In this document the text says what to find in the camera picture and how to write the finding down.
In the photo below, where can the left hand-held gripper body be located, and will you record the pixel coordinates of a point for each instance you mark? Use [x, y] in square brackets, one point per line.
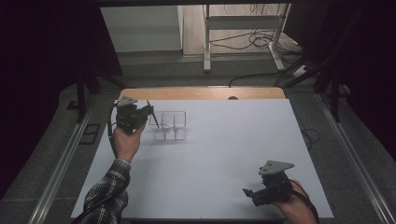
[129, 116]

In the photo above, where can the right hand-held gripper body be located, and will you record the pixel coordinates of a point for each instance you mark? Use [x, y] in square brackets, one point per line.
[274, 188]

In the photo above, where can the clear plastic divided organizer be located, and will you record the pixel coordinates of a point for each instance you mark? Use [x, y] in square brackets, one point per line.
[172, 126]

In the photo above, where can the person's left hand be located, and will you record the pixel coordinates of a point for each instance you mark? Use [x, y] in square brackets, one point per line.
[127, 144]

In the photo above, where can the person's right hand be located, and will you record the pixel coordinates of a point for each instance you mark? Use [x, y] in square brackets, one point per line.
[299, 202]

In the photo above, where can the white table mat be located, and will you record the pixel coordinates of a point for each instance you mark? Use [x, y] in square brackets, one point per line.
[211, 168]

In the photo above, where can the black metal stand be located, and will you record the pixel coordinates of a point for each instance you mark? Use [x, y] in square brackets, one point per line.
[81, 96]
[334, 96]

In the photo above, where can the wooden table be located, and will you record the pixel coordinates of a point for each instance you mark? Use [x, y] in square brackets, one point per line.
[202, 93]

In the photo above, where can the white board panel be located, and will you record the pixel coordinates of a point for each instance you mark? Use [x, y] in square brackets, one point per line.
[141, 29]

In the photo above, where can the white power strip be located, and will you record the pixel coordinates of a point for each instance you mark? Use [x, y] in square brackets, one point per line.
[299, 71]

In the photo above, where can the aluminium rail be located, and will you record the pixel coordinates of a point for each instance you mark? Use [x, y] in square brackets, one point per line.
[351, 161]
[62, 168]

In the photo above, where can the white metal desk frame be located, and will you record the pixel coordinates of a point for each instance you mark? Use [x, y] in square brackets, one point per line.
[206, 46]

